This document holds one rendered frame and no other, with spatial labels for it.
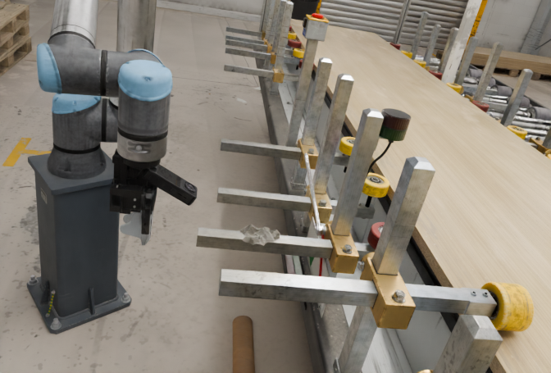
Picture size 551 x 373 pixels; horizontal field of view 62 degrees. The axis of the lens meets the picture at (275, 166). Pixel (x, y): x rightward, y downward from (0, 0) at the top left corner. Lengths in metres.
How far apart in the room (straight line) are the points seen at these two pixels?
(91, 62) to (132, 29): 0.55
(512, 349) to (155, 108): 0.73
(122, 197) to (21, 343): 1.13
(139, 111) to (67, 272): 1.12
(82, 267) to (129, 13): 0.94
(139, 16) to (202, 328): 1.20
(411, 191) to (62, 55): 0.66
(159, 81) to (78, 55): 0.19
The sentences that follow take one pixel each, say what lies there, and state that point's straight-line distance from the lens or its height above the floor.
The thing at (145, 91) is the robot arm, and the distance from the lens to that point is 0.82.
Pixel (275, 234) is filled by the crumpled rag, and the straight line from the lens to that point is 1.01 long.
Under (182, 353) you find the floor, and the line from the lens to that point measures 1.89.
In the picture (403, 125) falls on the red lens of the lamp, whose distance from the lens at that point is 0.95.
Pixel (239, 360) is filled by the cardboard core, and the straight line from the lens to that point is 1.80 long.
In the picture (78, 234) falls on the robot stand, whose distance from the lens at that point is 1.78.
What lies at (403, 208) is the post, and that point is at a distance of 0.74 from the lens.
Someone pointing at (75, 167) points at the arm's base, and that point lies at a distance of 1.68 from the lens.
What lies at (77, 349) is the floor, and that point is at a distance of 1.92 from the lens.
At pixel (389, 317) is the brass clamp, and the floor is 0.94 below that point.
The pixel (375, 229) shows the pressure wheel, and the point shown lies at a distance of 1.05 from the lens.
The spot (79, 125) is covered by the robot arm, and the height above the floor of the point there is 0.79.
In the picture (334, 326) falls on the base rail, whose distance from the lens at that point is 1.08.
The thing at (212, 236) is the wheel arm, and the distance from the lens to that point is 0.98.
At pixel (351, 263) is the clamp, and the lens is 1.02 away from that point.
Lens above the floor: 1.44
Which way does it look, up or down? 26 degrees down
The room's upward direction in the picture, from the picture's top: 11 degrees clockwise
